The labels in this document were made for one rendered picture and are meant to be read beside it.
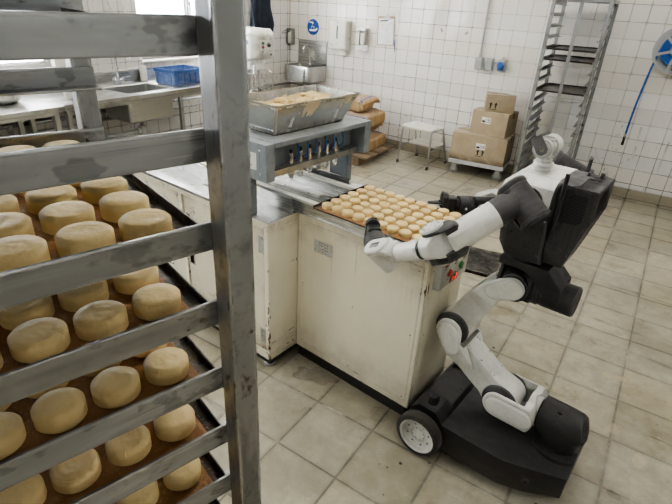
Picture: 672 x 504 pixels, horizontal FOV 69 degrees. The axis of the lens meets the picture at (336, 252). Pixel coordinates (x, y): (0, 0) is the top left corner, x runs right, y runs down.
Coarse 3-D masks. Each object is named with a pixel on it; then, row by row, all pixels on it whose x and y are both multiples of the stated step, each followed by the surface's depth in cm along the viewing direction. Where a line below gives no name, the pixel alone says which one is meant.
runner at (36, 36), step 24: (0, 24) 31; (24, 24) 32; (48, 24) 33; (72, 24) 34; (96, 24) 35; (120, 24) 36; (144, 24) 37; (168, 24) 38; (192, 24) 39; (0, 48) 32; (24, 48) 33; (48, 48) 33; (72, 48) 34; (96, 48) 35; (120, 48) 36; (144, 48) 37; (168, 48) 38; (192, 48) 40
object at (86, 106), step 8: (72, 64) 71; (80, 64) 72; (88, 64) 72; (72, 96) 75; (80, 96) 73; (88, 96) 74; (96, 96) 75; (80, 104) 74; (88, 104) 74; (96, 104) 75; (80, 112) 74; (88, 112) 75; (96, 112) 76; (80, 120) 75; (88, 120) 75; (96, 120) 76; (80, 128) 76
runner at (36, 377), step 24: (192, 312) 50; (216, 312) 52; (120, 336) 46; (144, 336) 47; (168, 336) 49; (48, 360) 42; (72, 360) 43; (96, 360) 45; (120, 360) 47; (0, 384) 40; (24, 384) 41; (48, 384) 43
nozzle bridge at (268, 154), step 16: (320, 128) 224; (336, 128) 225; (352, 128) 234; (368, 128) 244; (256, 144) 197; (272, 144) 197; (288, 144) 204; (304, 144) 224; (320, 144) 233; (352, 144) 251; (368, 144) 249; (256, 160) 200; (272, 160) 199; (288, 160) 219; (304, 160) 223; (320, 160) 229; (256, 176) 204; (272, 176) 202; (256, 192) 213; (256, 208) 216
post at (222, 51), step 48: (240, 0) 38; (240, 48) 39; (240, 96) 41; (240, 144) 42; (240, 192) 44; (240, 240) 46; (240, 288) 49; (240, 336) 51; (240, 384) 54; (240, 432) 57; (240, 480) 61
